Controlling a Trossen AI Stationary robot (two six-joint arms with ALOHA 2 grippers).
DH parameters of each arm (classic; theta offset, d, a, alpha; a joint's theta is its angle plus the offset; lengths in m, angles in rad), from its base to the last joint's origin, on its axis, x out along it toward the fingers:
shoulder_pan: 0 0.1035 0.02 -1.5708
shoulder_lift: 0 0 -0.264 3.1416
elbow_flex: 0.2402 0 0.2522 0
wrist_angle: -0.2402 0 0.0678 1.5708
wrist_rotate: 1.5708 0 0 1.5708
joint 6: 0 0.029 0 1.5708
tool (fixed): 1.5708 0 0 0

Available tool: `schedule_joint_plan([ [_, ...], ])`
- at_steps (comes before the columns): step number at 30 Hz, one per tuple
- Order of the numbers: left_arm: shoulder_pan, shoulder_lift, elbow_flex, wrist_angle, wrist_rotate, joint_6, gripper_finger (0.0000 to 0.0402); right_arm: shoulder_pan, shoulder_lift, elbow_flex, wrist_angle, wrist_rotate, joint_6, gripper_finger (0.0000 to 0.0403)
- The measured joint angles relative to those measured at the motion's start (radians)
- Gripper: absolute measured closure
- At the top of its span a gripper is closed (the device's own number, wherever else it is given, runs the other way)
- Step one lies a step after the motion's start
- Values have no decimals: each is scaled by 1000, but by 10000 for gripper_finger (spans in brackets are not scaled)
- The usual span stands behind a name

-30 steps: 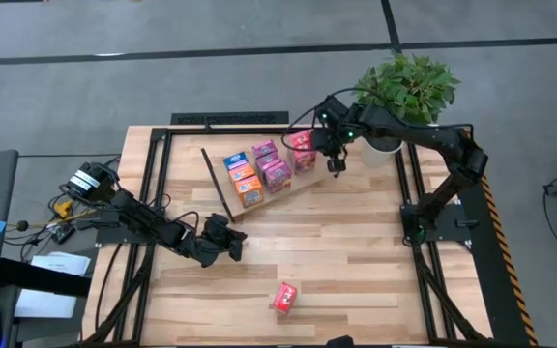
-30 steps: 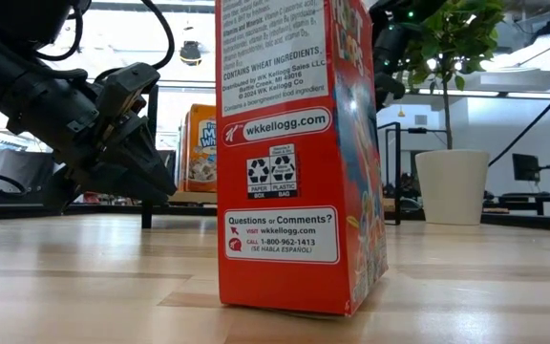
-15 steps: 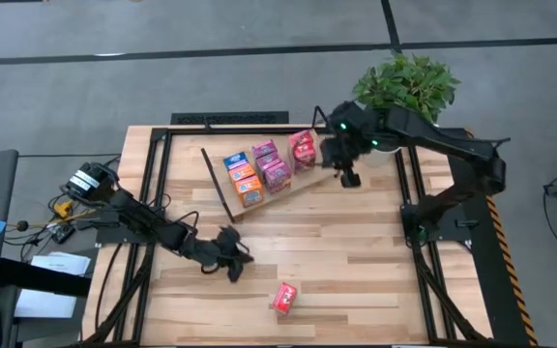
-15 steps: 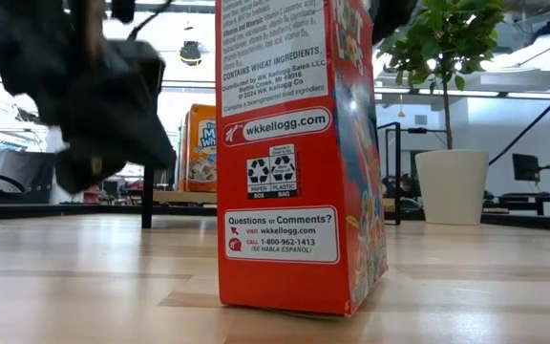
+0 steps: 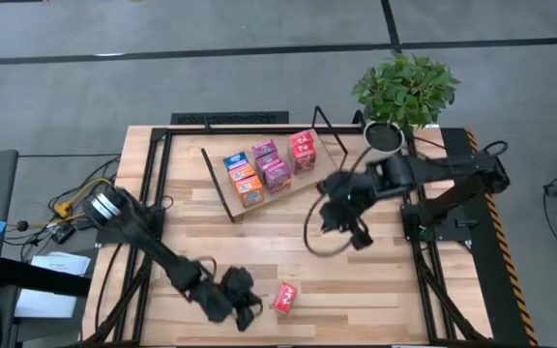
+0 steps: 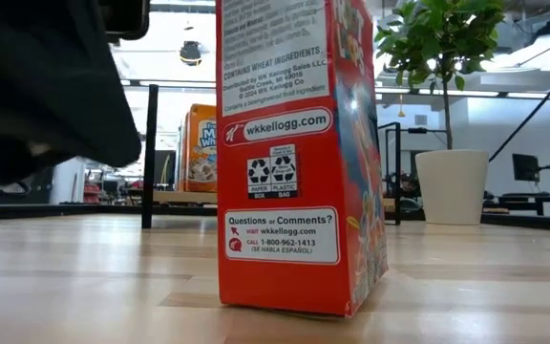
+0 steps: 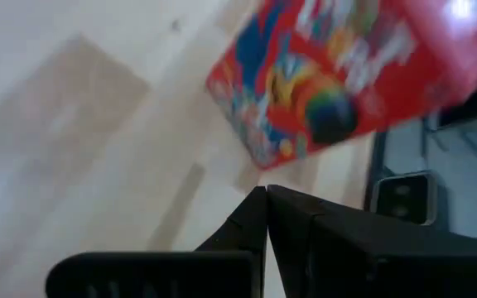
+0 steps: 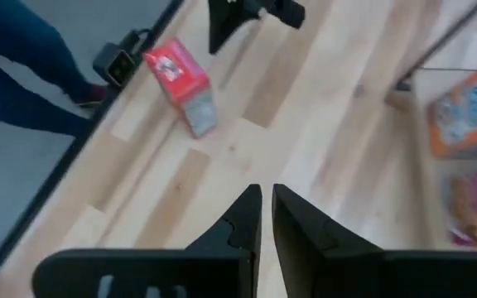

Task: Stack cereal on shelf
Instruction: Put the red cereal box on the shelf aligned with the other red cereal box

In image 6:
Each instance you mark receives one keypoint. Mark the orange Mini-Wheats cereal box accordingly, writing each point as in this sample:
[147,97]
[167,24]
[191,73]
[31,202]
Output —
[201,148]

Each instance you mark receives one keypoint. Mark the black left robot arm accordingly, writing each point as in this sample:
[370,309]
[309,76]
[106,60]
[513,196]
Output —
[41,86]

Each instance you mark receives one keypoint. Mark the red Froot Loops cereal box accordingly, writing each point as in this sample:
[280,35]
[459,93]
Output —
[280,191]

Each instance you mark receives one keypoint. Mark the black dome ceiling fixture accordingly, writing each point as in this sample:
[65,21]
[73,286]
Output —
[190,53]

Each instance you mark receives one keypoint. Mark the white plant pot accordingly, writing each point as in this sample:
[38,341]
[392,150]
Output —
[451,186]

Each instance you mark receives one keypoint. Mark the green leafy plant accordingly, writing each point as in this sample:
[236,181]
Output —
[447,43]

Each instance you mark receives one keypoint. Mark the black monitor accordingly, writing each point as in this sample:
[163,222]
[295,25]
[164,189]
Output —
[525,167]

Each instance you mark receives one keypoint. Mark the black desk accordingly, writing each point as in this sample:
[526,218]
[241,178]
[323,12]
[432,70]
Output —
[528,200]

